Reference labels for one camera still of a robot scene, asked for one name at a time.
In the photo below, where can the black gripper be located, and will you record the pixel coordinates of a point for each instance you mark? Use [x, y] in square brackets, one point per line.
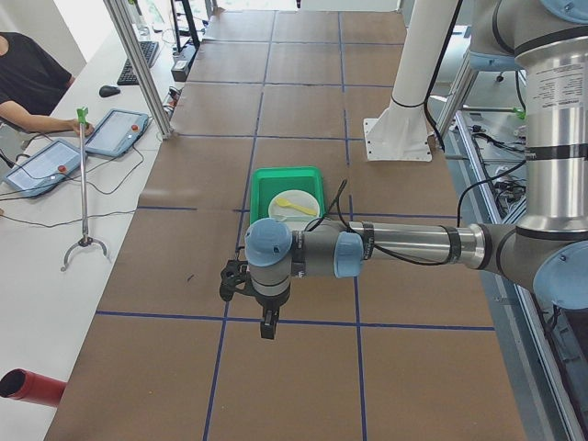
[270, 304]

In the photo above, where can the yellow plastic spoon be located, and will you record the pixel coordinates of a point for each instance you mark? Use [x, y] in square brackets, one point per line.
[285, 203]

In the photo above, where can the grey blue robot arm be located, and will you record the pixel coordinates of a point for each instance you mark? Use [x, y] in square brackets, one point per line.
[548, 39]

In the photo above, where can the white round plate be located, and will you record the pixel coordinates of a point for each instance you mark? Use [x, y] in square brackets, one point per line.
[295, 220]

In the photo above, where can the green plastic tray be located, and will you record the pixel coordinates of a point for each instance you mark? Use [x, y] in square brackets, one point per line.
[270, 181]

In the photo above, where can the blue teach pendant far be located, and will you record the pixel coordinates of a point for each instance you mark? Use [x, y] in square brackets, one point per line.
[116, 133]

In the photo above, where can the blue teach pendant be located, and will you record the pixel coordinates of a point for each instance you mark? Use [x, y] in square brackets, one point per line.
[45, 169]
[116, 133]

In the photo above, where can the red cylinder tube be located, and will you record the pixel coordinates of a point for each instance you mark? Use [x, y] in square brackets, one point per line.
[23, 385]

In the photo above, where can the blue teach pendant near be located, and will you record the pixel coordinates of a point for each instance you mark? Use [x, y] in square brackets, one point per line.
[45, 169]

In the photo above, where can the silver reacher grabber tool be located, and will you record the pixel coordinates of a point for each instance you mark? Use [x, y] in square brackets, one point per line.
[86, 240]

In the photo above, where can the black computer mouse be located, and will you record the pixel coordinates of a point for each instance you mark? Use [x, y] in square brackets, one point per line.
[108, 91]

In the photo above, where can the person in black shirt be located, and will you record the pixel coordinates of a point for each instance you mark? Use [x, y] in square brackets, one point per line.
[32, 85]

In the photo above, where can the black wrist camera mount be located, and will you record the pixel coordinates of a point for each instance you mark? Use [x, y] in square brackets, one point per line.
[235, 279]

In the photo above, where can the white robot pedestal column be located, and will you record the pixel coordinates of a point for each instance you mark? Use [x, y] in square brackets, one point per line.
[400, 132]

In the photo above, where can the aluminium frame post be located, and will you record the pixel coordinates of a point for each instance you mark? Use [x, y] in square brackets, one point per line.
[122, 23]

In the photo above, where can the aluminium side frame rail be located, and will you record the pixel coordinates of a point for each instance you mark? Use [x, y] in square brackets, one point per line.
[538, 208]

